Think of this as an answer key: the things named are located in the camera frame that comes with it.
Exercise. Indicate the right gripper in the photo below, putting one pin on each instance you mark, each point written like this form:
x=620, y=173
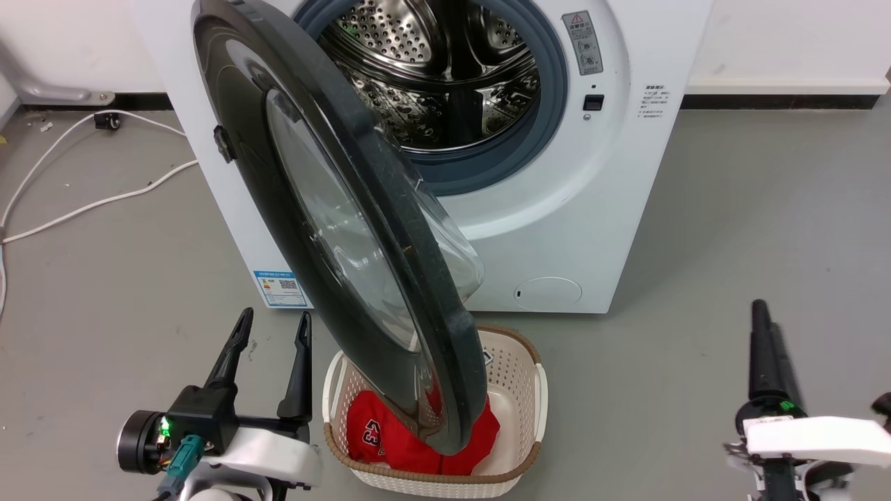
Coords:
x=821, y=438

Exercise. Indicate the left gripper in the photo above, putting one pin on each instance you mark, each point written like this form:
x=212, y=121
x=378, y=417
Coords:
x=268, y=452

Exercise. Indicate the dark round washing machine door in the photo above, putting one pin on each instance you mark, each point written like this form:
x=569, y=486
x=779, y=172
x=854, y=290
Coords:
x=278, y=229

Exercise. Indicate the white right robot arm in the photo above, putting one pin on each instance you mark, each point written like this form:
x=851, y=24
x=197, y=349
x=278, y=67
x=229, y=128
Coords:
x=779, y=483

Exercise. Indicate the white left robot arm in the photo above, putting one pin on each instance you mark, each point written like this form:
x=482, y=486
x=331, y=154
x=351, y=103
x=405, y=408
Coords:
x=212, y=495

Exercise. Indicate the white front-load washing machine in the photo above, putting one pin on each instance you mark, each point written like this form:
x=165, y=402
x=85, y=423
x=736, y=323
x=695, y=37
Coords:
x=598, y=209

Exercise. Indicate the black door lock socket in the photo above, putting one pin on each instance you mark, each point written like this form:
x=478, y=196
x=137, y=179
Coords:
x=593, y=102

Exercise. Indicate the grey-blue rubber door gasket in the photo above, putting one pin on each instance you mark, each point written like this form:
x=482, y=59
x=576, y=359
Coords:
x=553, y=118

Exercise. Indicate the blue energy label sticker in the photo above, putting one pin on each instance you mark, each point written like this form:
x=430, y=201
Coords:
x=281, y=289

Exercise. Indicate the red jersey garment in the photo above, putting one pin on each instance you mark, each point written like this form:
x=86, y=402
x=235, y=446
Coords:
x=397, y=442

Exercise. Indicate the cream plastic laundry basket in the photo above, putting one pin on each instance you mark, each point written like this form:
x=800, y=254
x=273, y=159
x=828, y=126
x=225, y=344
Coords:
x=518, y=417

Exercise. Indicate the black baseboard strip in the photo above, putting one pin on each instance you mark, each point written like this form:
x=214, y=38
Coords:
x=143, y=101
x=779, y=101

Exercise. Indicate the black caster wheel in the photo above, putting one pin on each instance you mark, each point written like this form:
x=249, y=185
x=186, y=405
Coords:
x=108, y=121

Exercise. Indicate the round white filter cover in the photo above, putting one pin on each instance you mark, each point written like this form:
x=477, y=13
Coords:
x=548, y=293

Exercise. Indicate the small printed text label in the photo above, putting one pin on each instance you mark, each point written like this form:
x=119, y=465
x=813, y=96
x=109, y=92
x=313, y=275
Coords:
x=653, y=102

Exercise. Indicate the white furniture base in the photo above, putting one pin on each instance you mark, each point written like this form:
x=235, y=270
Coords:
x=56, y=90

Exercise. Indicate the perforated steel washer drum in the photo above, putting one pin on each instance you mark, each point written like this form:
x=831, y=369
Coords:
x=445, y=69

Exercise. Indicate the grey warning sticker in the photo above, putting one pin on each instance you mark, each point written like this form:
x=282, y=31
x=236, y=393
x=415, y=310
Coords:
x=583, y=42

